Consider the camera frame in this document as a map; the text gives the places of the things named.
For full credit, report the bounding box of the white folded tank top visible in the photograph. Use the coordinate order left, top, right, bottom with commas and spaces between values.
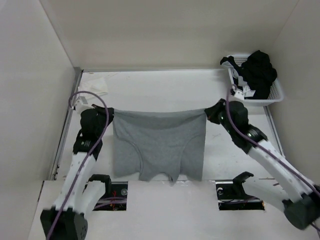
78, 77, 109, 96

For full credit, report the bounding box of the white plastic basket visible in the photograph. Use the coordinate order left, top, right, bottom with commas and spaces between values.
232, 53, 284, 107

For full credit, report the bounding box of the grey tank top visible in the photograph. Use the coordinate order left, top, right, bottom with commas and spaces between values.
112, 108, 207, 184

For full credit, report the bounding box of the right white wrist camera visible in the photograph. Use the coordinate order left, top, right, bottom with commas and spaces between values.
230, 85, 245, 101

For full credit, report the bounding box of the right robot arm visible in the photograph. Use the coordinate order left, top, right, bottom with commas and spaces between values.
204, 98, 320, 230

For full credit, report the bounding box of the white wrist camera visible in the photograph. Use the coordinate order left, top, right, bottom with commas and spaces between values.
72, 96, 91, 114
230, 85, 245, 101

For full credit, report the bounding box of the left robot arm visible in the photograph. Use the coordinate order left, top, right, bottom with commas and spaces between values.
40, 104, 115, 240

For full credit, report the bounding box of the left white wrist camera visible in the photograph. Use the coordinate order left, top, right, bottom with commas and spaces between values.
72, 96, 91, 114

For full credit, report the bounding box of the black clothes pile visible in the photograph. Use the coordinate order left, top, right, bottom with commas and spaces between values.
220, 50, 278, 100

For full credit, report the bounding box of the white cloth in basket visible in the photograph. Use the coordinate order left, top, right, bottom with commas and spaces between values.
221, 61, 256, 98

